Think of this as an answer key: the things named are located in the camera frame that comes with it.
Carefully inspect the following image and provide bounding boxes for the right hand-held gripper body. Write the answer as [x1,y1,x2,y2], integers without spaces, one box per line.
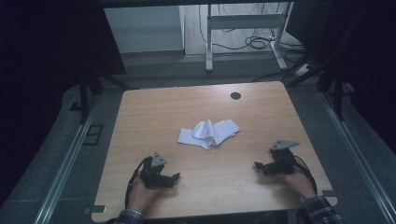
[269,139,301,175]

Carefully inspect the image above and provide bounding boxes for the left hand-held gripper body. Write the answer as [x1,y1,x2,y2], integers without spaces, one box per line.
[139,151,169,189]

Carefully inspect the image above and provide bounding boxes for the white sock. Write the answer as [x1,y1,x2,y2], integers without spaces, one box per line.
[177,119,242,151]

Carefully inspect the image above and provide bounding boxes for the person's left hand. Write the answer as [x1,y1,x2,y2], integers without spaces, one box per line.
[127,177,163,215]

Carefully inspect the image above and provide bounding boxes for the person's right hand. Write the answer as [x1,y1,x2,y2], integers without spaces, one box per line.
[277,168,318,202]

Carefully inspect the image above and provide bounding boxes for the black metal stand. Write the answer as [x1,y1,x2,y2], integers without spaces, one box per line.
[69,74,132,125]
[284,52,356,122]

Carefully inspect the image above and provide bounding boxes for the white power strip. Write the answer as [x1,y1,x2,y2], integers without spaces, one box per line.
[293,63,313,77]

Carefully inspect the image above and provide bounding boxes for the white panel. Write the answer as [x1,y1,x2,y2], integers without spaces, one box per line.
[103,5,185,54]

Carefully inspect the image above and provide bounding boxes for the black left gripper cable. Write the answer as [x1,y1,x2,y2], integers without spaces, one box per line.
[124,157,153,209]

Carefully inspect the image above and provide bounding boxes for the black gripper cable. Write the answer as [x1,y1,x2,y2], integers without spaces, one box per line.
[292,154,318,196]
[124,157,153,209]

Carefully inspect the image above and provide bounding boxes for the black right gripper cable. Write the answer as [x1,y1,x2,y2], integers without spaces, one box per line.
[292,154,318,196]

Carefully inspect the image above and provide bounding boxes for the grey metal table bracket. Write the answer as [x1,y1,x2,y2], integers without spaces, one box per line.
[321,189,346,201]
[83,204,107,215]

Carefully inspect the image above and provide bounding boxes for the black floor outlet frame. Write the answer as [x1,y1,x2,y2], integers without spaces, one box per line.
[82,123,105,147]

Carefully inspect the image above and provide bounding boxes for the aluminium floor rail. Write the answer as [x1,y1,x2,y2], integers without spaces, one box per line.
[32,92,102,224]
[318,91,396,220]

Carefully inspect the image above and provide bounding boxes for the black floor cables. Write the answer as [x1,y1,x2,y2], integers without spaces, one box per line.
[199,3,307,63]

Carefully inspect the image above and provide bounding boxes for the white metal desk frame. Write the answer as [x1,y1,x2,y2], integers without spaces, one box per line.
[205,2,294,74]

